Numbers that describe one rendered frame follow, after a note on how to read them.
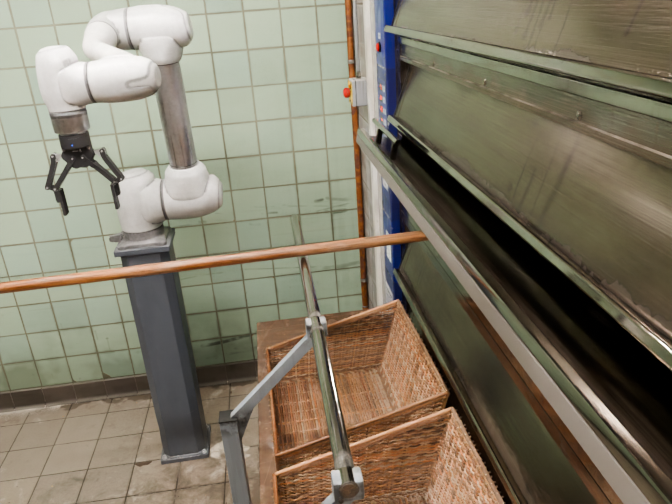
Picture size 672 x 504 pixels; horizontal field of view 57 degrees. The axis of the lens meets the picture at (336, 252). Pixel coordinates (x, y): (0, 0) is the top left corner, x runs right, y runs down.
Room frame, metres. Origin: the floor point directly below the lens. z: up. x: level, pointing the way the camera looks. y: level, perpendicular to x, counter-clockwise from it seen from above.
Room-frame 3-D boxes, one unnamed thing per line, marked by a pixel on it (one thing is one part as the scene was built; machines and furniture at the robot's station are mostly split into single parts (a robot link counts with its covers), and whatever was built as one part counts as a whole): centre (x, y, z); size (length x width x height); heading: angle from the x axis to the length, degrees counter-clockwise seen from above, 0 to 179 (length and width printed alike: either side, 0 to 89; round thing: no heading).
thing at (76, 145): (1.61, 0.65, 1.50); 0.08 x 0.07 x 0.09; 97
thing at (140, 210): (2.25, 0.72, 1.17); 0.18 x 0.16 x 0.22; 94
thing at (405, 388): (1.58, 0.00, 0.72); 0.56 x 0.49 x 0.28; 7
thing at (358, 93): (2.52, -0.14, 1.46); 0.10 x 0.07 x 0.10; 6
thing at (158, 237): (2.24, 0.75, 1.03); 0.22 x 0.18 x 0.06; 97
